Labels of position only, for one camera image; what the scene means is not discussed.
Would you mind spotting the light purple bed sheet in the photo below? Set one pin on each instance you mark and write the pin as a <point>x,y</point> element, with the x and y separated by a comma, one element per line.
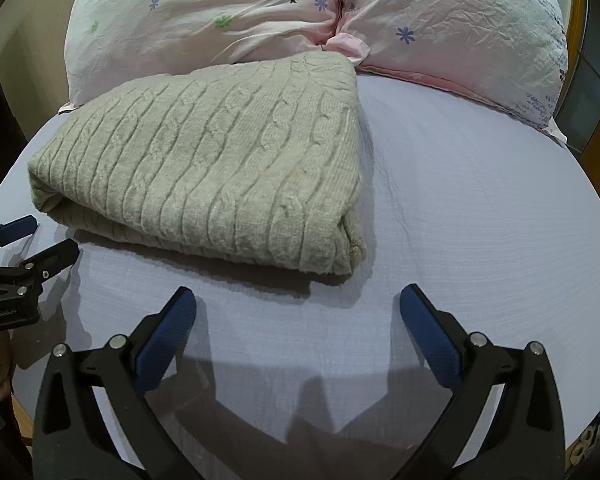
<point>455,240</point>

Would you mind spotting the wooden window frame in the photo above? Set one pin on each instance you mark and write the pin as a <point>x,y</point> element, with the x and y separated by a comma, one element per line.
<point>592,85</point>

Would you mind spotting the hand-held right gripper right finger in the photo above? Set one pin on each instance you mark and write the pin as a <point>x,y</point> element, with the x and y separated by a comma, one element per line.
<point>430,335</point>

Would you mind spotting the pink tree print pillow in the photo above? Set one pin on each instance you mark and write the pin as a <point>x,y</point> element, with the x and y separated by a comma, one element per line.
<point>190,25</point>

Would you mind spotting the pink flower print pillow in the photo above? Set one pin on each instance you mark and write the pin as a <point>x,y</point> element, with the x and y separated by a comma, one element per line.
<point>460,30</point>

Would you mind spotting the beige patterned object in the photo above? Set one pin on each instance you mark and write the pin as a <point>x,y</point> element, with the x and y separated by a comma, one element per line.
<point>587,447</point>

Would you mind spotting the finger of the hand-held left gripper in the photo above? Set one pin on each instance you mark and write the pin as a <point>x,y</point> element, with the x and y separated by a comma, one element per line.
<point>50,259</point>
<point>15,227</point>

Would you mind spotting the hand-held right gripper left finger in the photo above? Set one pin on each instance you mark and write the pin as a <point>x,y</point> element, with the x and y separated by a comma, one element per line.
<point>162,342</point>

